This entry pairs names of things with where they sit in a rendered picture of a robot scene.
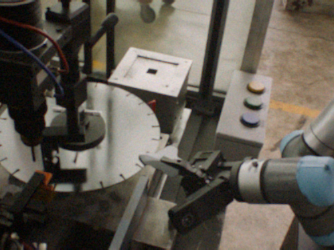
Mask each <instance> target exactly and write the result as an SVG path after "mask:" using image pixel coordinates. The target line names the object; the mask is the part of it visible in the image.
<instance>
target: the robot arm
mask: <svg viewBox="0 0 334 250"><path fill-rule="evenodd" d="M177 153H178V149H177V148H176V147H174V146H167V147H165V148H164V149H162V150H161V151H159V152H158V153H140V154H139V158H140V159H141V161H143V163H144V164H148V165H150V166H152V167H153V168H154V169H160V170H162V171H163V172H164V173H165V174H166V175H167V176H170V177H175V176H177V175H179V176H183V178H182V179H181V182H180V183H179V184H180V185H181V186H182V187H183V190H184V191H185V193H186V195H187V196H186V199H185V200H182V201H181V202H179V203H178V204H177V205H175V206H174V207H171V208H170V209H169V210H168V217H169V218H170V220H171V223H172V225H173V227H174V229H176V230H177V231H178V232H179V233H180V234H182V235H186V234H187V233H188V232H190V231H191V230H192V229H194V228H196V227H197V226H198V225H200V224H201V223H202V222H204V221H206V220H208V219H209V218H210V217H211V216H213V215H214V214H216V213H217V212H219V211H220V210H222V209H223V208H224V207H225V206H228V205H229V204H231V203H232V202H233V200H234V199H235V200H236V201H237V202H239V203H247V204H249V205H262V204H263V205H270V204H274V205H288V206H289V207H290V209H291V210H292V211H293V213H294V215H295V217H296V218H297V219H298V221H299V223H300V224H301V226H302V227H303V229H304V231H305V234H307V235H308V236H309V237H310V239H312V240H313V241H314V242H315V243H316V244H318V245H323V246H332V247H333V248H334V98H333V99H332V100H331V101H330V102H329V103H328V104H327V106H326V107H324V108H323V111H322V112H321V113H320V114H318V115H317V117H316V118H315V119H314V120H313V121H312V122H311V124H310V125H309V126H308V127H307V129H305V130H296V131H293V132H292V133H291V134H287V135H286V136H285V137H284V138H283V139H282V141H281V143H280V154H281V158H277V159H266V160H253V157H252V156H249V157H245V159H244V160H243V161H237V162H227V160H226V158H224V156H223V154H222V152H221V150H219V151H208V152H198V153H196V154H195V156H194V157H193V158H192V159H191V160H190V161H189V162H187V161H184V160H182V159H180V158H179V157H178V156H177ZM205 153H212V154H211V156H203V157H200V156H201V155H202V154H205ZM220 158H221V159H222V161H223V162H222V161H221V159H220Z"/></svg>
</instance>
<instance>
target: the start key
mask: <svg viewBox="0 0 334 250"><path fill-rule="evenodd" d="M246 105H247V106H249V107H252V108H259V107H261V105H262V100H261V99H260V98H257V97H255V96H250V97H248V98H246Z"/></svg>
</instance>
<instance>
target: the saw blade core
mask: <svg viewBox="0 0 334 250"><path fill-rule="evenodd" d="M95 86H96V83H94V82H87V94H88V99H87V100H86V101H85V102H84V103H83V106H84V109H87V110H92V111H97V112H102V115H101V116H102V117H103V118H104V120H105V122H106V133H105V135H104V137H102V139H101V140H99V142H97V143H96V144H94V145H91V146H87V147H84V148H69V147H66V146H63V145H61V144H59V151H60V152H59V153H58V154H57V153H56V156H55V157H54V158H53V160H50V159H46V158H45V160H46V167H45V168H44V167H43V160H42V156H41V147H40V144H39V145H37V146H35V147H34V151H35V158H36V162H33V158H32V155H31V147H28V146H26V145H24V144H23V142H22V141H21V138H20V135H19V134H18V133H17V132H16V131H15V129H14V121H13V120H12V119H11V118H10V117H9V115H8V112H7V109H6V110H5V111H4V113H3V114H2V115H0V132H1V133H0V145H1V146H0V164H1V165H2V166H3V167H4V168H5V169H6V171H8V172H9V173H10V174H13V176H14V177H15V178H17V179H19V180H21V181H23V182H24V183H27V182H28V180H29V179H30V178H31V176H32V174H33V173H34V172H35V171H36V170H40V171H43V172H47V173H50V174H52V177H51V179H50V181H49V182H48V184H47V185H46V186H44V185H42V184H41V189H45V190H49V191H53V189H54V187H55V186H54V185H55V184H56V185H57V186H56V188H55V190H54V191H57V192H63V193H78V185H79V192H86V191H97V190H100V189H102V186H101V184H100V182H102V185H103V187H104V189H105V188H107V187H109V186H112V185H115V184H119V183H121V182H123V181H124V179H125V180H126V179H128V178H130V177H131V176H134V175H135V174H136V173H138V172H139V171H140V170H141V169H142V168H144V167H145V166H146V164H144V163H143V161H141V159H140V158H139V154H140V153H147V152H148V153H155V152H156V150H157V147H158V145H159V140H160V128H159V123H158V121H157V119H156V117H155V114H154V113H153V111H152V110H151V109H150V107H148V105H146V103H144V102H143V101H142V100H140V99H139V98H138V99H136V100H134V101H133V100H132V99H133V98H136V96H134V95H132V94H131V93H129V92H127V91H125V90H123V89H119V88H114V87H113V86H109V85H106V84H100V83H97V86H96V87H95ZM112 89H114V90H112ZM126 96H128V97H126ZM46 100H47V105H48V113H47V114H46V115H45V121H46V126H50V122H51V121H52V120H53V119H54V118H55V117H56V115H57V114H60V113H55V112H52V108H53V107H58V108H63V107H61V106H57V105H56V98H46ZM147 114H148V115H147ZM4 119H6V120H4ZM152 127H154V128H152ZM152 139H154V140H152ZM6 158H7V160H5V159H6ZM136 164H137V165H138V166H136ZM139 167H140V168H139ZM18 170H19V172H17V171H18ZM120 175H122V176H123V177H121V176H120ZM123 178H124V179H123Z"/></svg>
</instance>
